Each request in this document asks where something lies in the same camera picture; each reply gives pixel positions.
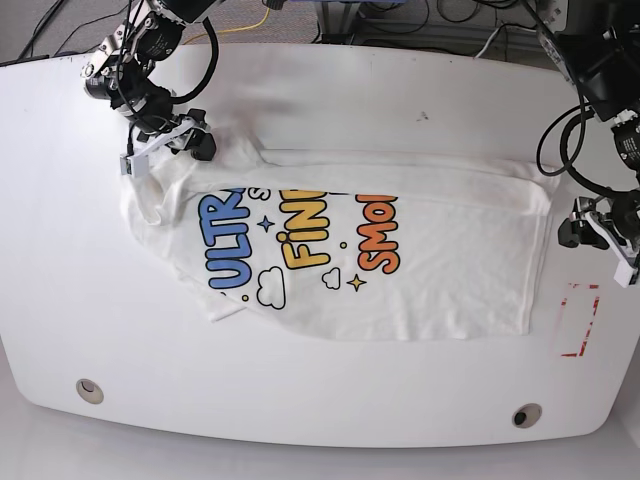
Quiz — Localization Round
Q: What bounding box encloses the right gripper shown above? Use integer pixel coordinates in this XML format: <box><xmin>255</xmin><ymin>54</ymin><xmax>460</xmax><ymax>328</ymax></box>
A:
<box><xmin>127</xmin><ymin>108</ymin><xmax>216</xmax><ymax>161</ymax></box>

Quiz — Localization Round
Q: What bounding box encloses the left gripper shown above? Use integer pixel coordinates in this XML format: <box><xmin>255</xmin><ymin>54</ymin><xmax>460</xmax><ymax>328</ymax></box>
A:
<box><xmin>557</xmin><ymin>189</ymin><xmax>639</xmax><ymax>265</ymax></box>

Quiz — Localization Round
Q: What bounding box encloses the white printed t-shirt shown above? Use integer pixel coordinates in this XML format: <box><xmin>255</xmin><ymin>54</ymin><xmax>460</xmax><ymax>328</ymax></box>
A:
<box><xmin>121</xmin><ymin>131</ymin><xmax>558</xmax><ymax>341</ymax></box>

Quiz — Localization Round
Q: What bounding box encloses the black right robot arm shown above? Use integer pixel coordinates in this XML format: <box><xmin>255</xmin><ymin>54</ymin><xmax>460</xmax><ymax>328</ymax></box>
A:
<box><xmin>82</xmin><ymin>0</ymin><xmax>219</xmax><ymax>169</ymax></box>

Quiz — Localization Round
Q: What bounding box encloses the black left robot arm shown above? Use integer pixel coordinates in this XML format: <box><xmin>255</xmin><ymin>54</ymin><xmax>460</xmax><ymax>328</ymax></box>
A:
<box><xmin>522</xmin><ymin>1</ymin><xmax>639</xmax><ymax>272</ymax></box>

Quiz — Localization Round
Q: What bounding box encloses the red tape rectangle marking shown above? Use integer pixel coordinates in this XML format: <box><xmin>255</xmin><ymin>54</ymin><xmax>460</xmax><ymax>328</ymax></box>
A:
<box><xmin>554</xmin><ymin>283</ymin><xmax>600</xmax><ymax>358</ymax></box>

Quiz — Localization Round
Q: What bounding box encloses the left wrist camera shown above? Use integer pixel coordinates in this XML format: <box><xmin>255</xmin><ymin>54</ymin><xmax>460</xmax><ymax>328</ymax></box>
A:
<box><xmin>614</xmin><ymin>261</ymin><xmax>639</xmax><ymax>288</ymax></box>

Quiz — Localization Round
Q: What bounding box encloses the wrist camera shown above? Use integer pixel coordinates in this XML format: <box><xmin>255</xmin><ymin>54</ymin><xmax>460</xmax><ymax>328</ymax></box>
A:
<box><xmin>614</xmin><ymin>261</ymin><xmax>639</xmax><ymax>288</ymax></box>
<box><xmin>119</xmin><ymin>154</ymin><xmax>150</xmax><ymax>178</ymax></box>

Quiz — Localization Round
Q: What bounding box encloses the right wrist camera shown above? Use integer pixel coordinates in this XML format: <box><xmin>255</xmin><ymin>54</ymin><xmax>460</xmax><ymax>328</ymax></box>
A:
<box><xmin>119</xmin><ymin>154</ymin><xmax>150</xmax><ymax>178</ymax></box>

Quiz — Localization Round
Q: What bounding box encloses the yellow cable on floor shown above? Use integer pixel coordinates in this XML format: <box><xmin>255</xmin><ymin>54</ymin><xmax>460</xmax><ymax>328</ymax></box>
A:
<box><xmin>182</xmin><ymin>4</ymin><xmax>274</xmax><ymax>46</ymax></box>

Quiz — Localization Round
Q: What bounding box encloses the right table cable grommet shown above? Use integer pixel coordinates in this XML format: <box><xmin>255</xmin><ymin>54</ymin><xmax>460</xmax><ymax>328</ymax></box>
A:
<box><xmin>512</xmin><ymin>403</ymin><xmax>543</xmax><ymax>429</ymax></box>

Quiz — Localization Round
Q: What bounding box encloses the table cable grommet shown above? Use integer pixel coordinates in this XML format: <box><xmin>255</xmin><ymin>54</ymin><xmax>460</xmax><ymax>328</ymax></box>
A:
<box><xmin>76</xmin><ymin>379</ymin><xmax>104</xmax><ymax>405</ymax></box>
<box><xmin>512</xmin><ymin>403</ymin><xmax>543</xmax><ymax>429</ymax></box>

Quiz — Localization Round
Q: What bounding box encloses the white cable on floor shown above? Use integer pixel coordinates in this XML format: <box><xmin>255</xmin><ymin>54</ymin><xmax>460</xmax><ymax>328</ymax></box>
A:
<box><xmin>473</xmin><ymin>23</ymin><xmax>506</xmax><ymax>60</ymax></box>

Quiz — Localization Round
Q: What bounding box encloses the left table cable grommet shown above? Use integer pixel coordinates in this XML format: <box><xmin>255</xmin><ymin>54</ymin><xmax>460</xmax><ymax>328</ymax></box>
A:
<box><xmin>76</xmin><ymin>379</ymin><xmax>104</xmax><ymax>405</ymax></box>

